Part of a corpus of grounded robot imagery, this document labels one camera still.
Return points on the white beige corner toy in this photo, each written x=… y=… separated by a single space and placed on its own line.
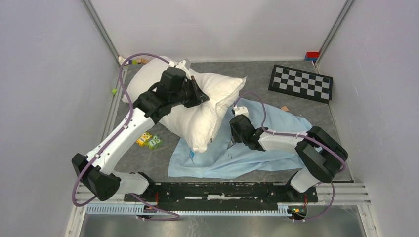
x=122 y=61

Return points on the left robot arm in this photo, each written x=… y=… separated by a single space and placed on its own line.
x=95 y=170

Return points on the red blue block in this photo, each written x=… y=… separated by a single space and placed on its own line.
x=312 y=56

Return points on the yellow toy block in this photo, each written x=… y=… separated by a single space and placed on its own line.
x=144 y=139

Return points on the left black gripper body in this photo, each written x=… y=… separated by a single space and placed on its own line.
x=188 y=96

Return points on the light blue toothed rail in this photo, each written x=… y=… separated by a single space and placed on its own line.
x=139 y=209

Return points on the white pillow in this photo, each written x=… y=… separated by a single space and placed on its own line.
x=198 y=118

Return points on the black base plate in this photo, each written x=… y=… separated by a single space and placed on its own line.
x=225 y=196

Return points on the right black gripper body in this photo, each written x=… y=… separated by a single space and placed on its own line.
x=237 y=138

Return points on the wooden toy figure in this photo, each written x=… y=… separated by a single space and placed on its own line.
x=142 y=61

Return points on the green toy block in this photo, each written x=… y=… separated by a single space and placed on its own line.
x=155 y=142

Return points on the black white checkerboard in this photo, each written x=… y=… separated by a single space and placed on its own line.
x=301 y=84

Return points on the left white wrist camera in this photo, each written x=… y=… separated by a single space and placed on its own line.
x=183 y=65

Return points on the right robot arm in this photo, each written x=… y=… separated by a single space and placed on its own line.
x=322 y=156

